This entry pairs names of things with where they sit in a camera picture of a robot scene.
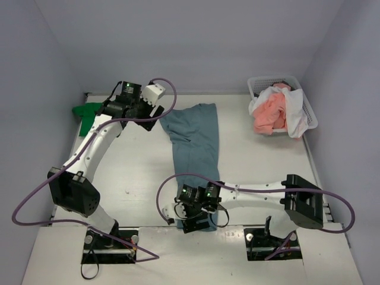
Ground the white t shirt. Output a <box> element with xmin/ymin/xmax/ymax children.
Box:
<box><xmin>249</xmin><ymin>85</ymin><xmax>309</xmax><ymax>139</ymax></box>

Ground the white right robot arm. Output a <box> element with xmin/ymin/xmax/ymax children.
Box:
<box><xmin>175</xmin><ymin>174</ymin><xmax>324</xmax><ymax>245</ymax></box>

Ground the white laundry basket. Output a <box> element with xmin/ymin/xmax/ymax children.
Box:
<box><xmin>247</xmin><ymin>74</ymin><xmax>318</xmax><ymax>129</ymax></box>

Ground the black loop cable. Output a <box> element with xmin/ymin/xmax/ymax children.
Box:
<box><xmin>80</xmin><ymin>249</ymin><xmax>99</xmax><ymax>280</ymax></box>

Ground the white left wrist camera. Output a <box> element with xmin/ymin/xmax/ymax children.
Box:
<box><xmin>140</xmin><ymin>84</ymin><xmax>166</xmax><ymax>106</ymax></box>

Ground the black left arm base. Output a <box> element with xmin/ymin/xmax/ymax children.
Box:
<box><xmin>81</xmin><ymin>230</ymin><xmax>137</xmax><ymax>265</ymax></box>

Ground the grey-blue t shirt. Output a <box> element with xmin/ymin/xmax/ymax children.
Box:
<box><xmin>159</xmin><ymin>103</ymin><xmax>220</xmax><ymax>232</ymax></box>

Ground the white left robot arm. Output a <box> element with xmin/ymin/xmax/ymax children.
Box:
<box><xmin>47</xmin><ymin>81</ymin><xmax>166</xmax><ymax>249</ymax></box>

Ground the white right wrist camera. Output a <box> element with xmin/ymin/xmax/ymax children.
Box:
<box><xmin>162</xmin><ymin>202</ymin><xmax>189</xmax><ymax>225</ymax></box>

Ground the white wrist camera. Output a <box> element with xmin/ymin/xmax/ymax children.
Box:
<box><xmin>140</xmin><ymin>84</ymin><xmax>166</xmax><ymax>106</ymax></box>
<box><xmin>162</xmin><ymin>202</ymin><xmax>189</xmax><ymax>225</ymax></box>

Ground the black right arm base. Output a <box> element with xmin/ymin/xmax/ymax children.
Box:
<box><xmin>243</xmin><ymin>227</ymin><xmax>302</xmax><ymax>262</ymax></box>

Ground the pink t shirt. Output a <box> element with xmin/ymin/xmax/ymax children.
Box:
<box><xmin>251</xmin><ymin>82</ymin><xmax>309</xmax><ymax>134</ymax></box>

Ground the green t shirt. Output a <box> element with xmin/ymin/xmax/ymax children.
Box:
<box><xmin>72</xmin><ymin>103</ymin><xmax>102</xmax><ymax>137</ymax></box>

